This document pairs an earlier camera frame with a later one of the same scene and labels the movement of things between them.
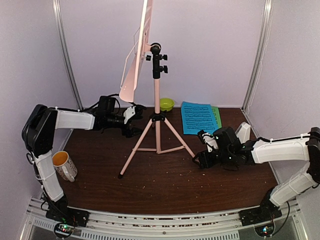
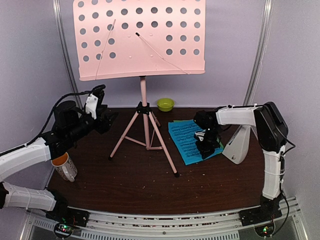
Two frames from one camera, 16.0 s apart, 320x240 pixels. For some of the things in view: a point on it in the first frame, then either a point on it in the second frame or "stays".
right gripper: [205, 162] -> [205, 152]
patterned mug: [64, 165] stays
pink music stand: [142, 44] -> [130, 39]
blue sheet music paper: [198, 116] -> [183, 133]
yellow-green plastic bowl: [166, 104] stays
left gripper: [130, 132] -> [103, 125]
